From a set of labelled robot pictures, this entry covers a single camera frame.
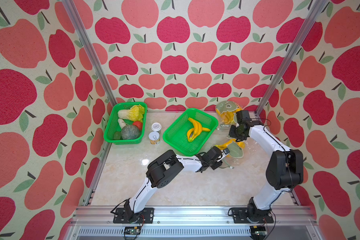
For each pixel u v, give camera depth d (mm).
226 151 818
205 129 1046
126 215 643
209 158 746
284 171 472
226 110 1081
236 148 871
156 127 1027
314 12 707
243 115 732
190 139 1014
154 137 985
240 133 779
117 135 1004
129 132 954
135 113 1075
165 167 578
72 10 703
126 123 1105
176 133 1050
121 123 1103
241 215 733
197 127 1014
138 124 1040
